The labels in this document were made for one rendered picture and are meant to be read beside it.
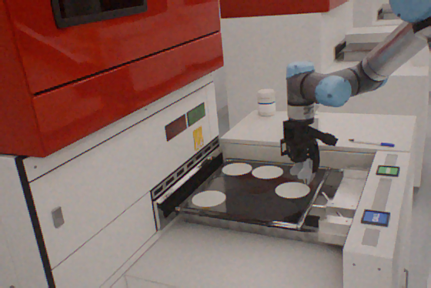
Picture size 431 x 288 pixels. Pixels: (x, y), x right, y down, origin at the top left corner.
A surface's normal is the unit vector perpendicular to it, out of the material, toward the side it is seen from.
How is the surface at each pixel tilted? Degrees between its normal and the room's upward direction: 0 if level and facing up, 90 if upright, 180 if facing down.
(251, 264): 0
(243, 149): 90
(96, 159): 90
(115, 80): 90
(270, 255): 0
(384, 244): 0
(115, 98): 90
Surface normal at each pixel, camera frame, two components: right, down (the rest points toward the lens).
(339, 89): 0.47, 0.27
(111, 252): 0.90, 0.07
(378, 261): -0.43, 0.36
